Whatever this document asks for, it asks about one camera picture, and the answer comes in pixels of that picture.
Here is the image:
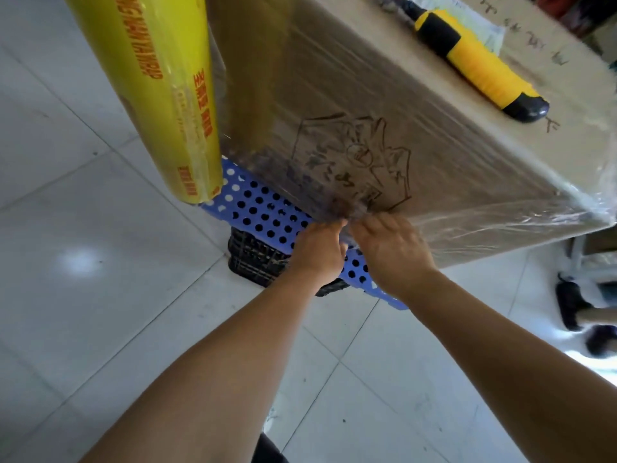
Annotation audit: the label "white metal rack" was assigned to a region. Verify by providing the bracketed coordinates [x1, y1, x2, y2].
[559, 231, 617, 285]

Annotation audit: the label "large brown cardboard box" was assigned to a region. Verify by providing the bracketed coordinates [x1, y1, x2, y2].
[204, 0, 617, 268]

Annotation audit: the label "blue perforated plastic pallet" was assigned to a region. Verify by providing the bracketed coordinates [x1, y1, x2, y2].
[200, 156, 409, 311]

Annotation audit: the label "person's right forearm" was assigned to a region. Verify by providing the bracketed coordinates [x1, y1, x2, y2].
[400, 269, 617, 463]

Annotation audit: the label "black plastic crate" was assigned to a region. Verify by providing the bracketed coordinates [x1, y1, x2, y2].
[227, 227, 350, 298]

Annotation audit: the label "person's right hand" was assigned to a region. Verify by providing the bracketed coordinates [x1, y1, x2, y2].
[348, 212, 438, 300]

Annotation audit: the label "person's left hand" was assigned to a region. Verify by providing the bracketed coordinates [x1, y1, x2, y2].
[288, 218, 349, 286]

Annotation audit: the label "person's left forearm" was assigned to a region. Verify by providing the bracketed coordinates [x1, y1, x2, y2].
[79, 269, 328, 463]

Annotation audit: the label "yellow stretch film roll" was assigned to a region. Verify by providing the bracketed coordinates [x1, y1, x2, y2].
[64, 0, 224, 204]

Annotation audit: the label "yellow black utility knife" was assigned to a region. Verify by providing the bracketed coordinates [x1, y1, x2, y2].
[385, 0, 550, 123]

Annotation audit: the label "person's grey trousers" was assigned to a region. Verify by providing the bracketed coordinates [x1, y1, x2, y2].
[250, 432, 290, 463]

